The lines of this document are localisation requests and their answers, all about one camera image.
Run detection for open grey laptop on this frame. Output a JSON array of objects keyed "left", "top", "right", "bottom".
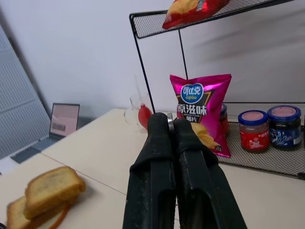
[{"left": 10, "top": 103, "right": 81, "bottom": 164}]

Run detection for pink potato chip bag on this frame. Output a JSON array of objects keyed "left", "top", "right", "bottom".
[{"left": 169, "top": 73, "right": 232, "bottom": 158}]

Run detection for red potato chip bag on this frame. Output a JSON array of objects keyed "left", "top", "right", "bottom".
[{"left": 162, "top": 0, "right": 231, "bottom": 30}]

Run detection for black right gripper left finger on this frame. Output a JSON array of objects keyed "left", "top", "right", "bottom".
[{"left": 122, "top": 113, "right": 177, "bottom": 229}]

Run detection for red jam jar blue lid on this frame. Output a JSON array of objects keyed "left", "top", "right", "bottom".
[
  {"left": 220, "top": 104, "right": 230, "bottom": 138},
  {"left": 237, "top": 110, "right": 271, "bottom": 153}
]

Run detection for black wire mesh shelf rack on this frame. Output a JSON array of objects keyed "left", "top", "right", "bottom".
[{"left": 129, "top": 0, "right": 305, "bottom": 179}]

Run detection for dark blueberry jam jar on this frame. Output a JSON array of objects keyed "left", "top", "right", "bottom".
[{"left": 267, "top": 105, "right": 302, "bottom": 151}]

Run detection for toasted bread slice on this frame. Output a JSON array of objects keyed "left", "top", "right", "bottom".
[
  {"left": 6, "top": 196, "right": 33, "bottom": 229},
  {"left": 24, "top": 166, "right": 86, "bottom": 220}
]

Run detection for clear glass flask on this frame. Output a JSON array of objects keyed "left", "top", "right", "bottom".
[{"left": 123, "top": 74, "right": 146, "bottom": 131}]

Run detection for orange rimmed plate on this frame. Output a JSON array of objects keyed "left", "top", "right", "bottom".
[{"left": 30, "top": 201, "right": 72, "bottom": 229}]

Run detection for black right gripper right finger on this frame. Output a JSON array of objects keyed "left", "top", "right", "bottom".
[{"left": 172, "top": 119, "right": 248, "bottom": 229}]

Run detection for red rubber bulb dropper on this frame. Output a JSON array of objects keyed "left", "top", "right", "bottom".
[{"left": 138, "top": 107, "right": 152, "bottom": 131}]

